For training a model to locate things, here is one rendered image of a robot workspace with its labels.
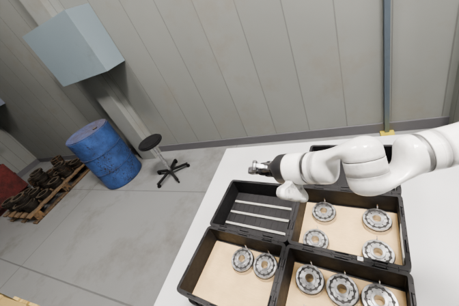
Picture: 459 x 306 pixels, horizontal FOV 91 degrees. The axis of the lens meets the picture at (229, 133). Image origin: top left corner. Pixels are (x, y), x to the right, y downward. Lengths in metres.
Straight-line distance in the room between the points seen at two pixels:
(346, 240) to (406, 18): 1.82
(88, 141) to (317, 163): 3.28
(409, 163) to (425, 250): 0.85
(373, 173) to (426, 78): 2.27
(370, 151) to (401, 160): 0.07
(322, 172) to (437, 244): 0.90
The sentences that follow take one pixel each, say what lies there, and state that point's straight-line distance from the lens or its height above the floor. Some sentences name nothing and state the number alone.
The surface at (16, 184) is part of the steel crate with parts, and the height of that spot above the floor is 0.27.
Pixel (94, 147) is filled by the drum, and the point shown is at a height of 0.74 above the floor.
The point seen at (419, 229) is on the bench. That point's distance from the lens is 1.35.
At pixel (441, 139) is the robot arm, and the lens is 0.50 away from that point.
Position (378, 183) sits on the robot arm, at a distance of 0.45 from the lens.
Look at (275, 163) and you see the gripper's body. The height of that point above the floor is 1.46.
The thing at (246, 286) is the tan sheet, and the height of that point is 0.83.
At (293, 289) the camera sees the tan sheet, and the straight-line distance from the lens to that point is 1.08.
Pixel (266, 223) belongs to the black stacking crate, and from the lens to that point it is 1.24.
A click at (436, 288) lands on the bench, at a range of 1.25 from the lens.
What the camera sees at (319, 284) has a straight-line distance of 1.05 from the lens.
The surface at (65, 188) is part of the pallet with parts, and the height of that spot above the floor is 0.09.
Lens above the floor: 1.83
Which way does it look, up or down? 31 degrees down
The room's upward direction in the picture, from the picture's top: 25 degrees counter-clockwise
